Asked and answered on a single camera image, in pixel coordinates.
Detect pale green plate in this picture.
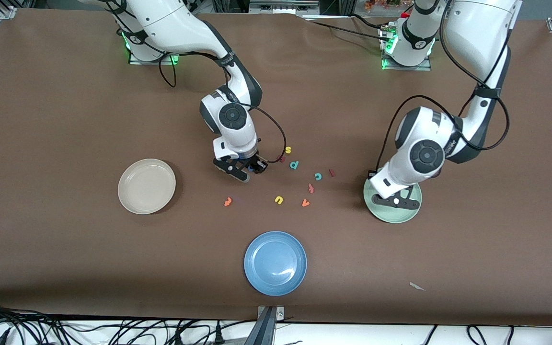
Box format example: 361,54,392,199
363,177,423,224

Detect blue plate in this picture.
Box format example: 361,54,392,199
243,230,308,297

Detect beige brown plate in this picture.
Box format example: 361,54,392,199
117,158,177,215

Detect grey power strip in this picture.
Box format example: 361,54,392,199
249,0,321,15

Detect dark metal pole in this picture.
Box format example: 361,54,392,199
244,307,276,345

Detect orange flowers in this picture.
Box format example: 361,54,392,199
364,0,413,11

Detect brown table cover sheet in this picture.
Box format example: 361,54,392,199
0,9,552,327

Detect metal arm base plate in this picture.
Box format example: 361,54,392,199
380,25,433,72
128,48,181,66

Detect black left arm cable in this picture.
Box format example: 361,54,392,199
369,0,511,175

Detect black cable on table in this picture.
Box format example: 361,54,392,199
305,19,385,40
350,13,388,31

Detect grey metal mount bracket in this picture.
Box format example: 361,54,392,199
257,305,285,322

